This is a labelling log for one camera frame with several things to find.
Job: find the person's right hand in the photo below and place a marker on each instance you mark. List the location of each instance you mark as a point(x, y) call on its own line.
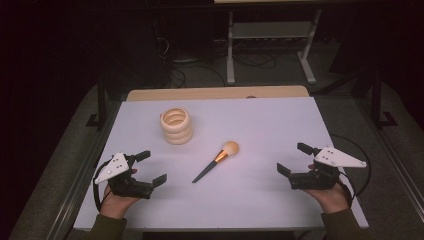
point(333, 199)

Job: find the metal rail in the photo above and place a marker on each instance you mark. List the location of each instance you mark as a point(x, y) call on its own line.
point(396, 156)
point(83, 173)

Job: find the black metal stand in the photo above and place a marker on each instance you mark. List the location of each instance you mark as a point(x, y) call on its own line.
point(377, 100)
point(101, 100)

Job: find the white metal stand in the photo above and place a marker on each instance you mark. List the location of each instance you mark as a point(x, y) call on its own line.
point(270, 30)

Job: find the beige ringed holder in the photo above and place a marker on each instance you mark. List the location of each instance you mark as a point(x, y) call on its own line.
point(176, 128)

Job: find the person's left hand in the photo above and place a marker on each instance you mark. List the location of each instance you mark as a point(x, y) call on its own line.
point(115, 205)

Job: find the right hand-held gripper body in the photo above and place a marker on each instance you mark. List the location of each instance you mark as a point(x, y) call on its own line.
point(320, 178)

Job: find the wooden table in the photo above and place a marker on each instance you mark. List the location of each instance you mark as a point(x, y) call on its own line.
point(216, 93)

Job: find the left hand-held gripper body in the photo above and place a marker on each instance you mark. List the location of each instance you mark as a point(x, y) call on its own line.
point(115, 166)

